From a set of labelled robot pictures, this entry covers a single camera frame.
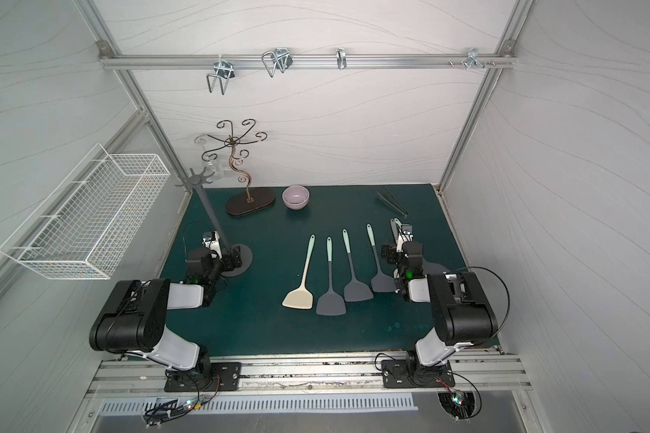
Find mint grey pointed spatula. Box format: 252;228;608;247
390;218;450;279

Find mint cream utensil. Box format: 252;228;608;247
282;235;316;310

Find grey utensil rack stand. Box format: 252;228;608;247
181;168;253;278

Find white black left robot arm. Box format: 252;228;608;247
88;245;253;382

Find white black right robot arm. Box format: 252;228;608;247
381;241;500;373

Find metal kitchen tongs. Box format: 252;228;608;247
377;187;409;218

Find copper swirl glass holder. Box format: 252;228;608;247
194;118;276;218

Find lilac bowl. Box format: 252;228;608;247
282;185;310;210

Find clear wine glass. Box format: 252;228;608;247
194;135;224;183

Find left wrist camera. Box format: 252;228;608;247
202;231;223;259

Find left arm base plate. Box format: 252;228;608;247
164;362;242;393

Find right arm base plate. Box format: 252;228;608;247
380;359;455;389

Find white wire basket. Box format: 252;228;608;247
0;144;170;281

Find green circuit board with wires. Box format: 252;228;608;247
142;396;212;428

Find metal rail hook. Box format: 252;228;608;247
448;48;496;70
206;59;236;95
335;48;347;70
261;48;294;78

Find aluminium wall rail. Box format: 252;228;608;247
99;52;517;71

